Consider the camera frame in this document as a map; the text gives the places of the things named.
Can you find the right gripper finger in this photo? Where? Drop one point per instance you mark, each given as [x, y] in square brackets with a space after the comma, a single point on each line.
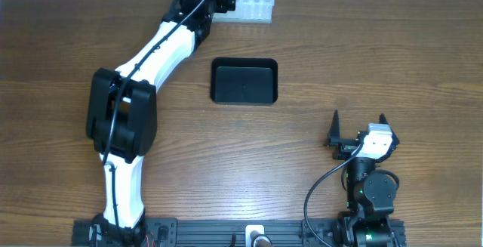
[383, 119]
[334, 130]

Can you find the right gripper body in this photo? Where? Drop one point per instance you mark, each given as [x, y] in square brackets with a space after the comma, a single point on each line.
[343, 149]

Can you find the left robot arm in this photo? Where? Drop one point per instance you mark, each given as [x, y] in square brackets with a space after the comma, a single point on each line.
[171, 52]

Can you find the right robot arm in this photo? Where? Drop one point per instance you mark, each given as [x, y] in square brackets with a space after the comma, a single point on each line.
[377, 192]

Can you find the black tray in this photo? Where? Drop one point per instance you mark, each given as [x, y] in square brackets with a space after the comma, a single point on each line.
[245, 84]

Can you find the white test tube rack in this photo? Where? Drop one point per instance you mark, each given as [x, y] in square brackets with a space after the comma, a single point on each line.
[256, 3]

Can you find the mounting rail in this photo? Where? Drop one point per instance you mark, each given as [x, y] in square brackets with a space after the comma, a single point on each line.
[211, 233]

